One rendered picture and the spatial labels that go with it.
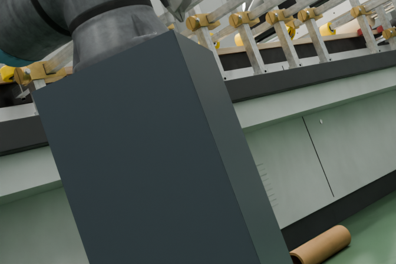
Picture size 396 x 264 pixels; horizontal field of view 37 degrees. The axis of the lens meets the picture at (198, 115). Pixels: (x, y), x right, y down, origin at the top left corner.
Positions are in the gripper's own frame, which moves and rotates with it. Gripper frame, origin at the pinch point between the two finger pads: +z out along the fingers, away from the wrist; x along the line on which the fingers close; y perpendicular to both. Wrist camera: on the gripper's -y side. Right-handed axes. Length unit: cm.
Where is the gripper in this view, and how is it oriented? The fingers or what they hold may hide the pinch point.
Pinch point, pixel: (178, 18)
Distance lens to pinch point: 167.8
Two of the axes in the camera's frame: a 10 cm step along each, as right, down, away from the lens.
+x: 6.7, -1.6, 7.2
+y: 6.6, -3.3, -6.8
